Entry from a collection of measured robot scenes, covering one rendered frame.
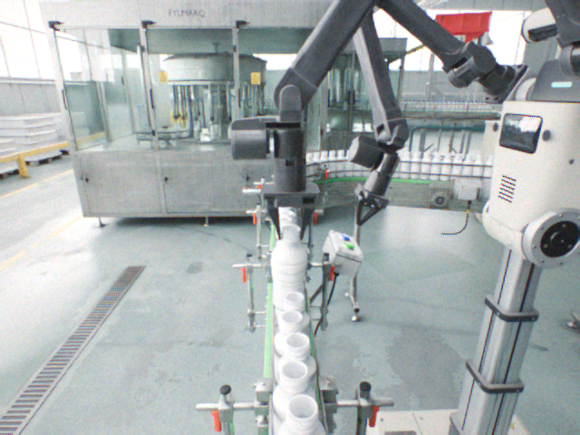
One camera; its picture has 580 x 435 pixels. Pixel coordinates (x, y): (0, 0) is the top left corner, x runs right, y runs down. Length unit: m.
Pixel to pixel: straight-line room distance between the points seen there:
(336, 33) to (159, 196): 3.81
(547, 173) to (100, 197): 4.22
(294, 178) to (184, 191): 3.62
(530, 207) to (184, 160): 3.57
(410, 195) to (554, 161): 1.47
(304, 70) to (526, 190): 0.63
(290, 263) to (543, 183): 0.61
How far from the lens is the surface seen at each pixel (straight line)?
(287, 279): 0.67
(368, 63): 0.99
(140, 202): 4.38
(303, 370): 0.53
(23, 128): 9.44
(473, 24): 7.47
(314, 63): 0.59
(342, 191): 2.30
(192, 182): 4.14
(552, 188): 0.99
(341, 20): 0.61
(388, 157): 0.92
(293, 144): 0.59
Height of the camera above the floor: 1.52
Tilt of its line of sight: 20 degrees down
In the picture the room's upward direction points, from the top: straight up
